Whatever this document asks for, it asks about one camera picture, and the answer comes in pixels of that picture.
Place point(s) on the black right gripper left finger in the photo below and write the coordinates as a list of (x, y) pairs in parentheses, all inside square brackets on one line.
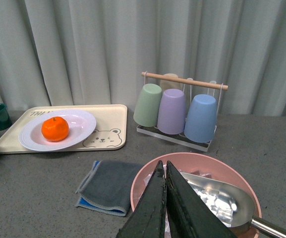
[(149, 217)]

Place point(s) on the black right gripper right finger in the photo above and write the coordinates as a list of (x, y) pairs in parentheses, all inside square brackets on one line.
[(188, 215)]

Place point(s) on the white round plate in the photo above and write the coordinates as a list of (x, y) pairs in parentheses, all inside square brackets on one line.
[(81, 124)]

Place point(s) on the orange mandarin fruit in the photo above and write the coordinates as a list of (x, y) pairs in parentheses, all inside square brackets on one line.
[(55, 129)]

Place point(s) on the clear fake ice cubes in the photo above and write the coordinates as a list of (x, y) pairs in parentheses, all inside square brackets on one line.
[(220, 206)]

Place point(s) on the metal ice scoop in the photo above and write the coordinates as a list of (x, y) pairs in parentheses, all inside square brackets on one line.
[(244, 216)]

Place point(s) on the grey blue folded cloth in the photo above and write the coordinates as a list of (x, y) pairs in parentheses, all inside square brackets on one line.
[(106, 188)]

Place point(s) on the pink bowl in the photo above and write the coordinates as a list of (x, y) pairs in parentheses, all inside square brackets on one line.
[(196, 164)]

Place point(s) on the blue plastic cup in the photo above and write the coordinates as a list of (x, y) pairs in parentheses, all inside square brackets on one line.
[(201, 119)]

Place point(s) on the beige bear tray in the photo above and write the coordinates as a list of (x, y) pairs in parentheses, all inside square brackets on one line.
[(109, 133)]

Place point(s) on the purple plastic cup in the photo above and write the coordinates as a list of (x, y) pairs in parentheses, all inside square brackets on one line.
[(172, 110)]

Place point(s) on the green plastic cup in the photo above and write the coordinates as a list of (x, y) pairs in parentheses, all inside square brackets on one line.
[(147, 106)]

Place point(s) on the beige plastic cup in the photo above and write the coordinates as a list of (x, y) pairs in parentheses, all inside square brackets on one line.
[(165, 85)]

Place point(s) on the grey curtain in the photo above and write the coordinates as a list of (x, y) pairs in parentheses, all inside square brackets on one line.
[(78, 52)]

